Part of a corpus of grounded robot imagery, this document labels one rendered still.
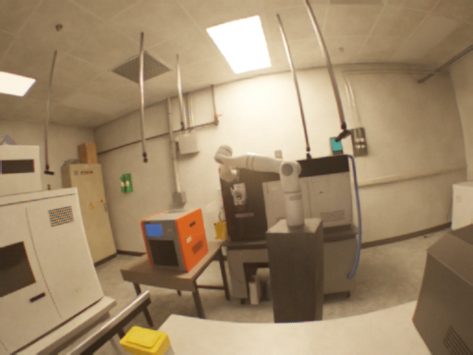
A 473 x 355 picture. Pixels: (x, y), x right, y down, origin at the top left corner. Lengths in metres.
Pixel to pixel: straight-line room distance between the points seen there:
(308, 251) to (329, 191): 0.99
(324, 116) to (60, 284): 3.19
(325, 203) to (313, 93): 1.78
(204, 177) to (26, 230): 2.78
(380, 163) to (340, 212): 1.52
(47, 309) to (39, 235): 0.29
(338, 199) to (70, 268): 1.92
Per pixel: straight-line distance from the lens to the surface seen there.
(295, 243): 0.99
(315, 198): 1.89
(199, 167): 3.29
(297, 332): 0.72
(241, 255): 2.02
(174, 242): 1.60
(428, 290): 0.65
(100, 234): 4.39
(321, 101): 3.17
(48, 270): 0.95
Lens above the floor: 1.41
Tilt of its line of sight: 2 degrees down
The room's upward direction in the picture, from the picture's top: 8 degrees counter-clockwise
